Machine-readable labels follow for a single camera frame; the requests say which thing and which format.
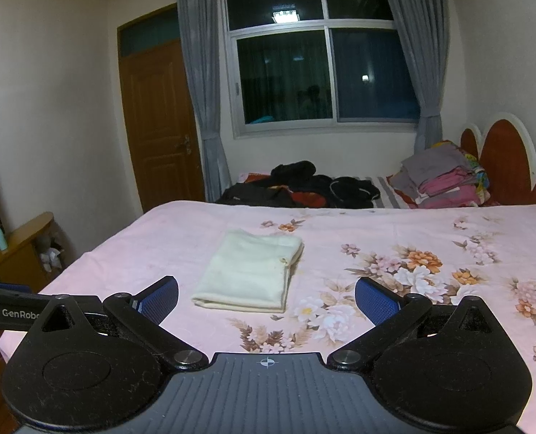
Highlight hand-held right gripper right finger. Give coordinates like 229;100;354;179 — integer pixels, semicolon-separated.
327;276;499;371

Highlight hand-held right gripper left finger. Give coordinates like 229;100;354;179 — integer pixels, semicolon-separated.
37;275;209;371

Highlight pale green long-sleeved shirt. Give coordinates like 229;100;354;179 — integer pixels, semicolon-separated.
191;230;305;314

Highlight pile of black clothes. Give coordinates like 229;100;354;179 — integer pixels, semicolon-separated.
216;160;381;209

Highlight stack of folded clothes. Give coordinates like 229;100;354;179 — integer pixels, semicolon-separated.
387;141;492;209

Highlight bed with pink floral sheet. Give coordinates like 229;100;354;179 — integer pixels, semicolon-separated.
0;201;536;434

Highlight wooden cabinet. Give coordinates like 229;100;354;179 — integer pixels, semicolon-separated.
0;212;76;294

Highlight crumpled white plastic bag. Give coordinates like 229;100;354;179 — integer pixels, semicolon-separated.
39;235;66;273

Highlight striped blanket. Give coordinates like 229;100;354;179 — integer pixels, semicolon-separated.
331;175;415;209

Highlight red garment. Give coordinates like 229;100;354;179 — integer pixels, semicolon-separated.
290;192;328;209

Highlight brown wooden door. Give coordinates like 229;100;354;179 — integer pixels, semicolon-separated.
118;4;205;213

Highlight red and white scalloped headboard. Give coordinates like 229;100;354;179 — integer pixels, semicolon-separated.
460;112;536;206

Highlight grey-blue curtain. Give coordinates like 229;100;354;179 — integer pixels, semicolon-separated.
376;0;451;152
175;0;232;202

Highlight white-framed sliding window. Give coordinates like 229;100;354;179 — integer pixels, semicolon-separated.
220;0;421;139

